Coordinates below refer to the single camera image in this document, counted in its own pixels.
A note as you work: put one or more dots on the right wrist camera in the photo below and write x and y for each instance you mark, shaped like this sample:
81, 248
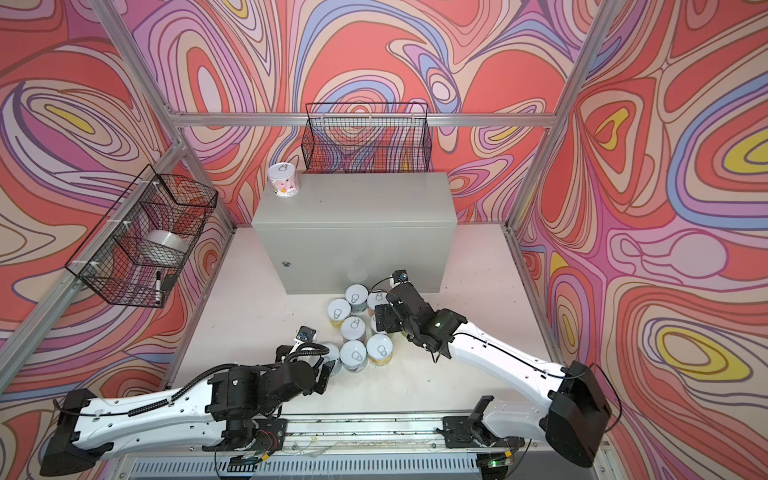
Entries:
400, 276

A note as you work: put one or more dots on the yellow label can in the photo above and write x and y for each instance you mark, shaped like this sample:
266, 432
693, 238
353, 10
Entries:
338, 310
380, 349

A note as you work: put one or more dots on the yellow label can front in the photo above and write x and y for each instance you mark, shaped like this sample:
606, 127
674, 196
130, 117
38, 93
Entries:
380, 349

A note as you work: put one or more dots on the orange label can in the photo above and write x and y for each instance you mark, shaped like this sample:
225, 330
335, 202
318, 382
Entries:
377, 298

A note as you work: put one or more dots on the blue label can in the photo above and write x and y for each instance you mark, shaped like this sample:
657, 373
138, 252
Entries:
357, 296

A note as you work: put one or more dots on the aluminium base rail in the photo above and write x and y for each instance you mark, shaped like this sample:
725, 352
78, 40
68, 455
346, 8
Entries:
332, 446

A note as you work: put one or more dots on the black wire basket back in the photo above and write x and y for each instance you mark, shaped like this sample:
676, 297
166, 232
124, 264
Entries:
367, 137

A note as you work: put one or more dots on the black wire basket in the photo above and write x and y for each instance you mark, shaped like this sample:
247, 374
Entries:
120, 269
367, 137

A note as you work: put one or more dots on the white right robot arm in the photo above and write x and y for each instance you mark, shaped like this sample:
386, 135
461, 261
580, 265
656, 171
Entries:
569, 410

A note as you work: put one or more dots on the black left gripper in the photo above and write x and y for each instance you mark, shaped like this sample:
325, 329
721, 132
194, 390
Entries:
317, 388

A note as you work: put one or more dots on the pink label can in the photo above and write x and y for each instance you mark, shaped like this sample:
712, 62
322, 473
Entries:
353, 328
284, 179

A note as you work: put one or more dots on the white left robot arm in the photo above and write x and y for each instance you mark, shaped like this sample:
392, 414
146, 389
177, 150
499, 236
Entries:
227, 408

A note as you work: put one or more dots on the black wire basket left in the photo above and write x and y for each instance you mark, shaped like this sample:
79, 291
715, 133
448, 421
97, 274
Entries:
120, 269

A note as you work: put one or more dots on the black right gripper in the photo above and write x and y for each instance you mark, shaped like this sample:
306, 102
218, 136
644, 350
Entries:
389, 312

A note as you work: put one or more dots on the black marker pen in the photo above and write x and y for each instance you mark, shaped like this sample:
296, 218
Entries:
158, 290

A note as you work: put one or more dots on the grey metal cabinet box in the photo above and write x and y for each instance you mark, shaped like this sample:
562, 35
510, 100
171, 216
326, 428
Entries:
344, 229

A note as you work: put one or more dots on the brown label can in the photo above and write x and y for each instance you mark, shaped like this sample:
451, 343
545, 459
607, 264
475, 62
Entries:
353, 356
331, 360

